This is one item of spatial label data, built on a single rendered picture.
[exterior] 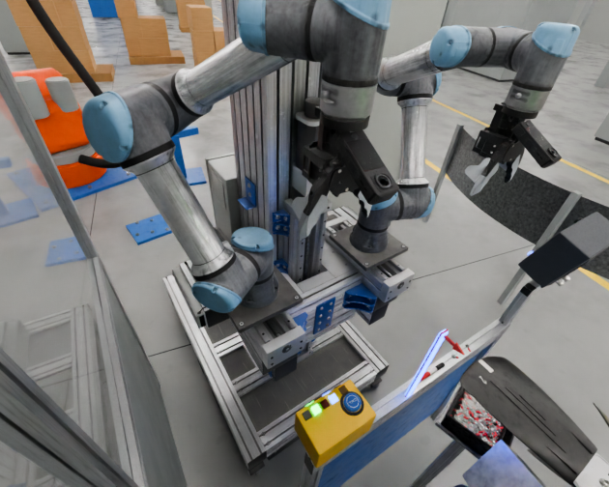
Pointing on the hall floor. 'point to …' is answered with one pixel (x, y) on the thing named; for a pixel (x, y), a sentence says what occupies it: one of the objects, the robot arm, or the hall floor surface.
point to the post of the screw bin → (438, 465)
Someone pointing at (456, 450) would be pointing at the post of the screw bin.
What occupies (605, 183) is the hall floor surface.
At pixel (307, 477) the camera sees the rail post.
